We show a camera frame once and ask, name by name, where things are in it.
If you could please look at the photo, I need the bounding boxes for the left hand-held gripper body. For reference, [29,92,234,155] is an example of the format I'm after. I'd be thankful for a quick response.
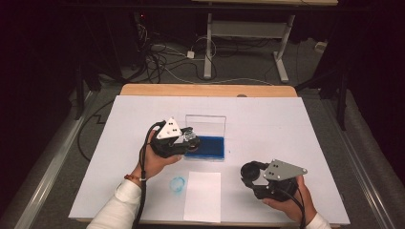
[148,116,193,158]

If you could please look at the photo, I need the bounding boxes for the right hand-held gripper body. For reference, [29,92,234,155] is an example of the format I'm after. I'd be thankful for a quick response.
[253,158,309,202]

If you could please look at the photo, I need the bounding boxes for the stamp with clear crystal handle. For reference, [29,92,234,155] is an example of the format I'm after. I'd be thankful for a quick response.
[182,128,202,151]

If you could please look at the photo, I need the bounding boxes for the black round stamp cap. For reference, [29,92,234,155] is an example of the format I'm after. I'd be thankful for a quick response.
[241,160,264,185]

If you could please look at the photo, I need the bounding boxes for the blue ink pad clear case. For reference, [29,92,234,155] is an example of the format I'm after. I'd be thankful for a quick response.
[183,114,227,162]

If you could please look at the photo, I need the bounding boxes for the person's left hand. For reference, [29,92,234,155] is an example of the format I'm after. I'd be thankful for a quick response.
[131,132,184,183]

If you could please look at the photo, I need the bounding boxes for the person's right hand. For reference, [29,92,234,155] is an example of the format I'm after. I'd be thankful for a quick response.
[262,176,318,224]

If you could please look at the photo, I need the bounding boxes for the large white board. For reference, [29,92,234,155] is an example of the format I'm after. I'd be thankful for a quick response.
[68,94,352,227]

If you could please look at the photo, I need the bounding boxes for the wooden table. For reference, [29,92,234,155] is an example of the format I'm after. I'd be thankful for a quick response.
[118,83,299,98]

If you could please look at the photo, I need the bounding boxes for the white paper sheet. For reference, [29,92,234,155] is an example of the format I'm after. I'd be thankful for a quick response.
[182,171,223,223]

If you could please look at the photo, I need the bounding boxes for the black stand leg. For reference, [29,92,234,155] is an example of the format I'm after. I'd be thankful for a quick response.
[74,61,86,121]
[295,63,349,132]

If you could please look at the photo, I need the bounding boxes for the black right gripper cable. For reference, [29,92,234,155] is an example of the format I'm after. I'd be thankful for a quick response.
[276,187,308,229]

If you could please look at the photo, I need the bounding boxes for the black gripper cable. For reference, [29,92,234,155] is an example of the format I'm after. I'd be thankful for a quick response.
[276,187,308,229]
[132,121,167,229]

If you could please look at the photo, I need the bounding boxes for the beaded bracelet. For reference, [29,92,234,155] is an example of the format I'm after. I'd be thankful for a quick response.
[123,174,143,184]

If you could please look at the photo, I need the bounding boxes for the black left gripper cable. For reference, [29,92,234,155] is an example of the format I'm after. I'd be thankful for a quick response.
[132,121,167,229]

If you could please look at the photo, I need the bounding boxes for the long white floor cable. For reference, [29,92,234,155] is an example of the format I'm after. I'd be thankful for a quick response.
[159,65,275,88]

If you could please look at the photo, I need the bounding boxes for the tangle of floor cables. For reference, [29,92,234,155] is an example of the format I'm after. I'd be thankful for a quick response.
[135,12,221,84]

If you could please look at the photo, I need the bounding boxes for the grey metal rail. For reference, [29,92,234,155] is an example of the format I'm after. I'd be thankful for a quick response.
[0,91,98,229]
[318,94,397,229]

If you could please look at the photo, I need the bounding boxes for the black floor cable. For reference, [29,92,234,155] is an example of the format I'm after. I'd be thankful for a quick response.
[76,98,117,162]

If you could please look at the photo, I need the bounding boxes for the white metal desk frame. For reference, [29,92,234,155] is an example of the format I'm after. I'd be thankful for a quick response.
[190,0,339,84]

